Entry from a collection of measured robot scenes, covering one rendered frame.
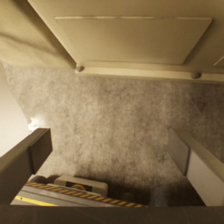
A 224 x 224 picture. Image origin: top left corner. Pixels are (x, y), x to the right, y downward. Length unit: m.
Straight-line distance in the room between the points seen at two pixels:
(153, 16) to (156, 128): 0.56
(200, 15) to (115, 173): 0.78
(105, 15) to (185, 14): 0.24
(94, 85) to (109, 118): 0.22
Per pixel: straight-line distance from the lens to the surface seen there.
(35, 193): 0.71
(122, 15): 0.57
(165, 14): 0.56
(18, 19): 0.72
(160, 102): 0.92
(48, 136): 0.16
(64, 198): 0.66
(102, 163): 0.92
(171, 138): 0.16
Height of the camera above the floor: 0.89
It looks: 79 degrees down
